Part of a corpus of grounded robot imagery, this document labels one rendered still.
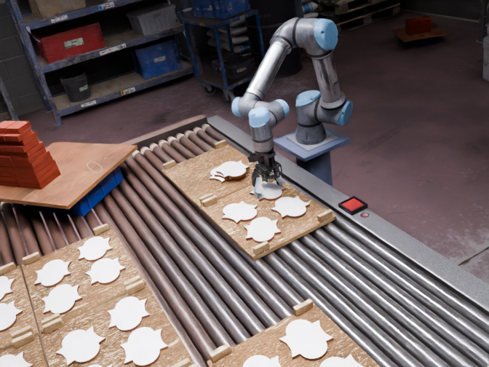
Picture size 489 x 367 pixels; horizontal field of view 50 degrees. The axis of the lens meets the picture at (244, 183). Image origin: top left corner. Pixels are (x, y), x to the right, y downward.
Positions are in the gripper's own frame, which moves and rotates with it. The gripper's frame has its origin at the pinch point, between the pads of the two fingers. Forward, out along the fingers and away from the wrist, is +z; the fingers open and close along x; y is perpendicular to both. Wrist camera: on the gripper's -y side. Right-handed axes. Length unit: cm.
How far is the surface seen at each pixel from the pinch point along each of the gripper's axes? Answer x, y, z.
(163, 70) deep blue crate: 112, -430, 86
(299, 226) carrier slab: -4.2, 27.5, 0.0
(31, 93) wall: -33, -495, 85
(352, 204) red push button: 18.4, 29.1, 0.6
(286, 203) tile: -0.1, 13.4, -0.8
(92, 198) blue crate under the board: -59, -47, -1
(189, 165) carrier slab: -13.8, -45.5, 1.8
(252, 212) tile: -13.0, 9.6, -0.8
